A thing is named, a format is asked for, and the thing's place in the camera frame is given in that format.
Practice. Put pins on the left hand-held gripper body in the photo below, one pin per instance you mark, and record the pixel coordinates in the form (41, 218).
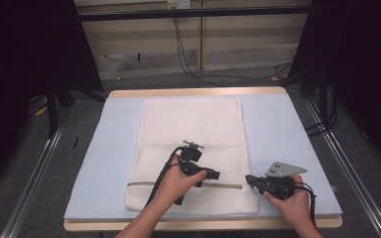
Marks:
(190, 160)

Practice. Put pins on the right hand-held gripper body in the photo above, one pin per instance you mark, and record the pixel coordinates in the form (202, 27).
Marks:
(278, 183)

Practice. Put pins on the cream towel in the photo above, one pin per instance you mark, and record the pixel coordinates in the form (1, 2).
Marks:
(191, 125)

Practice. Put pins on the person's left hand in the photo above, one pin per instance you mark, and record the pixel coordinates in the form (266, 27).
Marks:
(178, 185)

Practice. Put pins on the person's right hand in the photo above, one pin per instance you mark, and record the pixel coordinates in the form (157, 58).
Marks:
(292, 208)

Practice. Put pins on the light blue table mat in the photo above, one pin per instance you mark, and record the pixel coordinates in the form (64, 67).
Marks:
(274, 132)

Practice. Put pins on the wooden table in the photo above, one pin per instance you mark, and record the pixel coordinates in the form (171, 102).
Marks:
(195, 92)

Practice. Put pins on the small black floor object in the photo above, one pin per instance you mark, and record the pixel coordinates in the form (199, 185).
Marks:
(76, 142)

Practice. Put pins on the black curtain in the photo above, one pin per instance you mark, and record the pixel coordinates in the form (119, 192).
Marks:
(20, 66)
(360, 66)

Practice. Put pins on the black metal stand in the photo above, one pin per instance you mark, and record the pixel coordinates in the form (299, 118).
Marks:
(52, 109)

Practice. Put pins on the black horizontal bar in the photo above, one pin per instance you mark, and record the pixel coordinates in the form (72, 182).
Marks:
(191, 13)

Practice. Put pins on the metal floor rail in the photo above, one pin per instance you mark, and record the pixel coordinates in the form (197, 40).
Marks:
(350, 165)
(29, 185)

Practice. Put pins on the white wall outlet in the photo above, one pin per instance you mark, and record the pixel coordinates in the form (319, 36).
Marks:
(178, 4)

